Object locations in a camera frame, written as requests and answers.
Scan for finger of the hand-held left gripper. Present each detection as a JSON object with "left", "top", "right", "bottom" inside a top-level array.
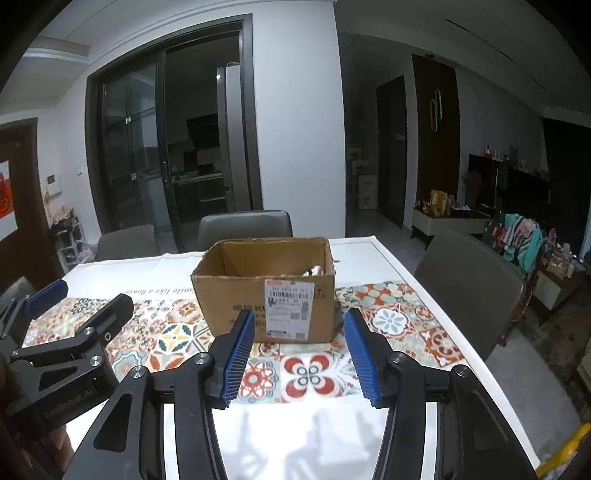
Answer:
[
  {"left": 10, "top": 294, "right": 134, "bottom": 370},
  {"left": 0, "top": 279, "right": 69, "bottom": 352}
]

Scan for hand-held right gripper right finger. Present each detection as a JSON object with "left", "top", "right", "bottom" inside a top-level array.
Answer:
[{"left": 344, "top": 308, "right": 534, "bottom": 480}]

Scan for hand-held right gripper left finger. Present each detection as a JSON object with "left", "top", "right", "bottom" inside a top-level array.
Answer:
[{"left": 62, "top": 309, "right": 256, "bottom": 480}]

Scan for brown cardboard box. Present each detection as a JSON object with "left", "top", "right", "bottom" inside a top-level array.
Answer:
[{"left": 191, "top": 237, "right": 337, "bottom": 343}]

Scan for person's left hand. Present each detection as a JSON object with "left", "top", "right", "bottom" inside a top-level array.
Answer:
[{"left": 21, "top": 418, "right": 75, "bottom": 472}]

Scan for grey dining chair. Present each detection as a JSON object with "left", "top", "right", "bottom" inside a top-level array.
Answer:
[
  {"left": 414, "top": 229, "right": 527, "bottom": 361},
  {"left": 198, "top": 210, "right": 294, "bottom": 251},
  {"left": 96, "top": 224, "right": 160, "bottom": 261},
  {"left": 0, "top": 276, "right": 38, "bottom": 319}
]

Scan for brown wooden door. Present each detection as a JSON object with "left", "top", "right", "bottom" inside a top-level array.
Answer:
[{"left": 0, "top": 117, "right": 63, "bottom": 291}]

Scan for white shoe rack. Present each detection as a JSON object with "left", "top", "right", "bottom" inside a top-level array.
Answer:
[{"left": 48, "top": 208, "right": 88, "bottom": 273}]

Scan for patterned white tablecloth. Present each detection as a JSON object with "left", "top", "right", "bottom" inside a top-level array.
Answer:
[{"left": 21, "top": 237, "right": 541, "bottom": 480}]

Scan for red door poster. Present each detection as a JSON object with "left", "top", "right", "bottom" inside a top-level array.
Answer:
[{"left": 0, "top": 161, "right": 19, "bottom": 241}]

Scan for white low cabinet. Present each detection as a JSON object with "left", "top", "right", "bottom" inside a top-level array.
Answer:
[{"left": 411, "top": 205, "right": 495, "bottom": 250}]

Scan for dark sliding glass door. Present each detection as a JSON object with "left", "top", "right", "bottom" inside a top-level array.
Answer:
[{"left": 85, "top": 14, "right": 264, "bottom": 254}]

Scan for yellow boxes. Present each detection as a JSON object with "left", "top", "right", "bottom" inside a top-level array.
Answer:
[{"left": 418, "top": 189, "right": 455, "bottom": 215}]

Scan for white water dispenser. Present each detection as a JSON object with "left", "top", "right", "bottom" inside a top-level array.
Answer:
[{"left": 348, "top": 147, "right": 377, "bottom": 210}]

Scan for colourful clothes pile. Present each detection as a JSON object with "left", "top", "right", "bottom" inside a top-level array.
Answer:
[{"left": 482, "top": 212, "right": 543, "bottom": 278}]

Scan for dark hallway door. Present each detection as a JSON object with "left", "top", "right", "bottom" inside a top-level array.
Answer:
[{"left": 376, "top": 75, "right": 408, "bottom": 229}]

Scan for white side table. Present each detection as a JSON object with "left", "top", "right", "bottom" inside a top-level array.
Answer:
[{"left": 533, "top": 258, "right": 588, "bottom": 311}]

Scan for yellow object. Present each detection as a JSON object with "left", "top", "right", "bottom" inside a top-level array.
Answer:
[{"left": 538, "top": 422, "right": 591, "bottom": 478}]

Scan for dark cabinet with gold handles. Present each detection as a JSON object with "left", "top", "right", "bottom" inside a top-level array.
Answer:
[{"left": 412, "top": 54, "right": 462, "bottom": 217}]

